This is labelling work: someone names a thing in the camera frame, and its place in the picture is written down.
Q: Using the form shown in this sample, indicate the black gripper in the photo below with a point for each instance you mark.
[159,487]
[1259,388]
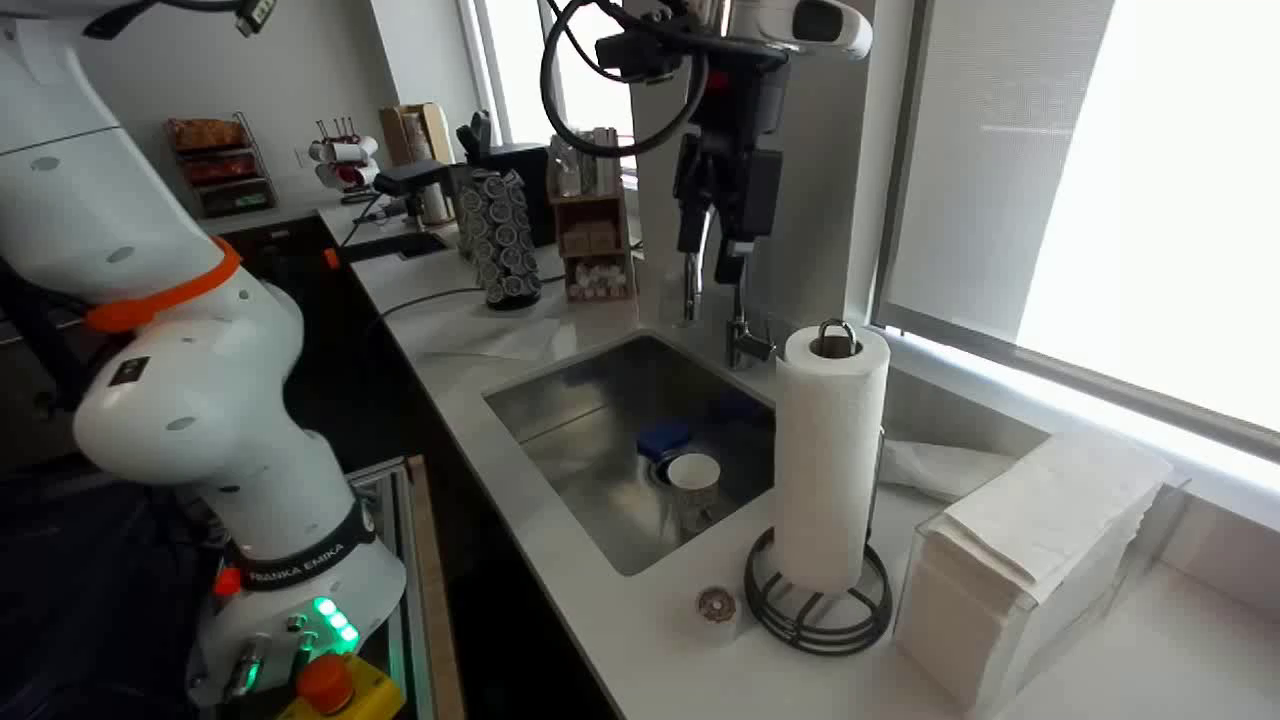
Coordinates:
[725,167]

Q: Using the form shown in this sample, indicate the chrome gooseneck faucet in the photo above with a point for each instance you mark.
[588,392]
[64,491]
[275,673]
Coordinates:
[743,344]

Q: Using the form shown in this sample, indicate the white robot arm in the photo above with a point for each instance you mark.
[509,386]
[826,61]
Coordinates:
[207,344]

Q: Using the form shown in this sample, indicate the wooden condiment organizer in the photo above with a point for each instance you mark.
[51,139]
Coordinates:
[588,225]

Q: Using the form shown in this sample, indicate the white paper towel roll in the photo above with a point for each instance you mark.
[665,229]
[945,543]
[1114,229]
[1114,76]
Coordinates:
[828,416]

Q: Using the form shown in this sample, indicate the blue sponge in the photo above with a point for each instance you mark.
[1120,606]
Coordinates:
[661,440]

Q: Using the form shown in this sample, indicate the stainless steel sink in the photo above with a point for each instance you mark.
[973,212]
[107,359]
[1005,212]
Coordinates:
[580,420]

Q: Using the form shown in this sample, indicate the white paper cup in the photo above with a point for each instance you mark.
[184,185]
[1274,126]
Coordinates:
[694,474]

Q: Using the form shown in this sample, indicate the white napkin stack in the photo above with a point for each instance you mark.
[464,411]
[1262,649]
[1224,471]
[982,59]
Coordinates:
[1023,563]

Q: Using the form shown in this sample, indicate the snack display rack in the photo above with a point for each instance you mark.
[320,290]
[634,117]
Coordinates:
[221,167]

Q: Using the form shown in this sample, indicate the yellow emergency stop button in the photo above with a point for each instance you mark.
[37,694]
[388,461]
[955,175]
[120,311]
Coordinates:
[340,691]

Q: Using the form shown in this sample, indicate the black wire towel holder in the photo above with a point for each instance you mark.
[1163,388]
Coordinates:
[817,621]

